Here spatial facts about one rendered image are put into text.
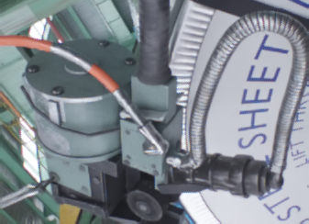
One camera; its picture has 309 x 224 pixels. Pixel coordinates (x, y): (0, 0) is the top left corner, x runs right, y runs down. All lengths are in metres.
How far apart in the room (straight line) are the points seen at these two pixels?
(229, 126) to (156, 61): 0.34
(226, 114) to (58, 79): 0.34
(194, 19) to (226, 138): 0.25
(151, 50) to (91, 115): 0.12
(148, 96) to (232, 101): 0.27
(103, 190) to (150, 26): 0.27
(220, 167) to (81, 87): 0.22
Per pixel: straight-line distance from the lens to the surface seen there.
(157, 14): 0.52
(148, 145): 0.57
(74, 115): 0.59
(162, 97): 0.57
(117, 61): 0.63
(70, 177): 0.71
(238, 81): 0.80
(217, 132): 0.86
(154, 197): 0.69
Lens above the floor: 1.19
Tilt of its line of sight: 9 degrees up
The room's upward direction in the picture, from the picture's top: 115 degrees counter-clockwise
